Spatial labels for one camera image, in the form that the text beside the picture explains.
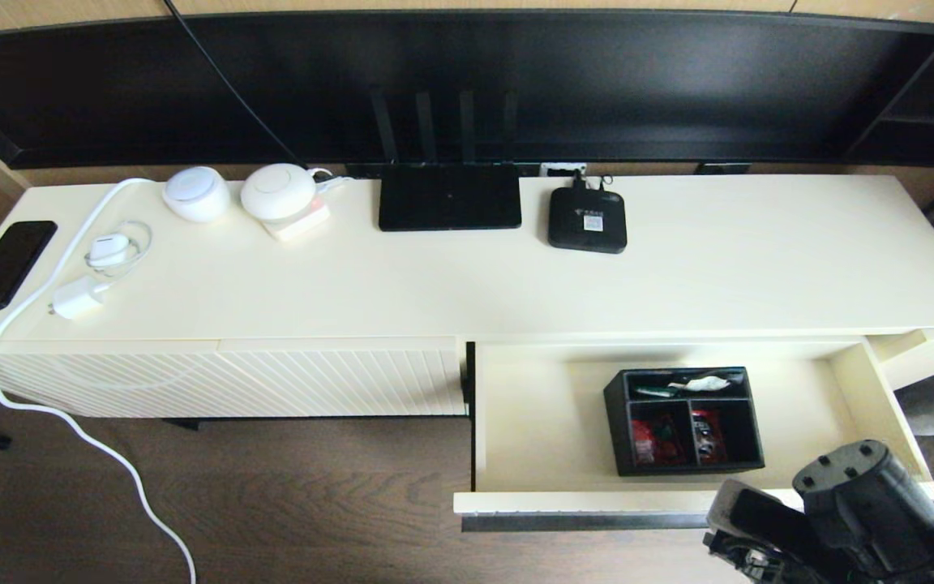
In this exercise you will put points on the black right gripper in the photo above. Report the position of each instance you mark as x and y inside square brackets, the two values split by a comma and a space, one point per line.
[759, 568]

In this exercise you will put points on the black compartment organizer box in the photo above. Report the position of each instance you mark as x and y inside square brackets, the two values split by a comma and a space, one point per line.
[678, 468]

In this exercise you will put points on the cream fluted drawer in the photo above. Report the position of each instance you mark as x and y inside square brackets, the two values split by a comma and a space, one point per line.
[540, 422]

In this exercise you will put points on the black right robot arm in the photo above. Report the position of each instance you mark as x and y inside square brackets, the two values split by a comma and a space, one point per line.
[864, 495]

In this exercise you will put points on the white ribbed cabinet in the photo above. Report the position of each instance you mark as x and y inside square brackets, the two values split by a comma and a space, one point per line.
[434, 276]

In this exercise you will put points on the pink red sachet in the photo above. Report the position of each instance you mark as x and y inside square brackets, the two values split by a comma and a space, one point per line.
[706, 434]

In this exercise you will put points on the red snack packet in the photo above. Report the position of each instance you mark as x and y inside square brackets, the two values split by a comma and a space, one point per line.
[645, 442]

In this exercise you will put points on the white crumpled packet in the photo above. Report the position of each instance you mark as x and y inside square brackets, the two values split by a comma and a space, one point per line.
[706, 383]

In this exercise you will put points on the green tube packet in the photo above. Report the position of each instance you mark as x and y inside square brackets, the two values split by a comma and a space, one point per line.
[653, 391]

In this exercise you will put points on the black set-top box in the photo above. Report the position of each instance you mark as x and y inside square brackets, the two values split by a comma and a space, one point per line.
[587, 235]

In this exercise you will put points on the cream fluted cabinet door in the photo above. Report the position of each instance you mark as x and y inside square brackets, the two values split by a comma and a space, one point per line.
[337, 381]

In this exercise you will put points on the black router with antennas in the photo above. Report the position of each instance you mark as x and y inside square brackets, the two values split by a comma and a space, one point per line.
[449, 199]

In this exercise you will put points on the black television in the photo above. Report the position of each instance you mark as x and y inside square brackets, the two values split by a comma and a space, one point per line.
[597, 81]

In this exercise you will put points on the cream pink flat box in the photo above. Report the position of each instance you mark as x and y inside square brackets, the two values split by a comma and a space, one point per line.
[305, 229]

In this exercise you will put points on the large white dome device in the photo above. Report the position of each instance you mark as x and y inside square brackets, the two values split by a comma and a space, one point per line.
[277, 193]

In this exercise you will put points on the small white round speaker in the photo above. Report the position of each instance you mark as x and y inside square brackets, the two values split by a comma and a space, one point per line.
[195, 195]

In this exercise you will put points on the cream fluted rounded-corner panel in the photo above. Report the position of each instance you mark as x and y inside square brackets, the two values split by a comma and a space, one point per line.
[110, 377]

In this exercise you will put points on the white charger adapter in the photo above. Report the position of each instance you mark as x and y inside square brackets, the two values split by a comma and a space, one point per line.
[79, 298]

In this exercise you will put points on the black smartphone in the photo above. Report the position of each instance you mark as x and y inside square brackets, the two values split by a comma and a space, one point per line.
[6, 264]

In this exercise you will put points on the white wall socket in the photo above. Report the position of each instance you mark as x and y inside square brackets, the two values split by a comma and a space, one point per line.
[562, 169]

